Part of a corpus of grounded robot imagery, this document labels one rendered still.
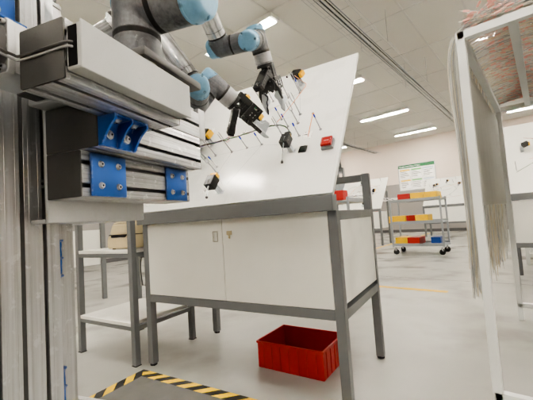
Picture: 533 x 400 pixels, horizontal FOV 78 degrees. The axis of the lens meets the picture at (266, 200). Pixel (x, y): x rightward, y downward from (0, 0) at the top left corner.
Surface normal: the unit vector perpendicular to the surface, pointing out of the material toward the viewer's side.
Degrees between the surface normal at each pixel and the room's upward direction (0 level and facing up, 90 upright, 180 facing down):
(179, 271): 90
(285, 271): 90
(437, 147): 90
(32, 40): 90
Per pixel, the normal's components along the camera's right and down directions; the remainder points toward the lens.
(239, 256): -0.52, -0.02
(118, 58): 0.94, -0.08
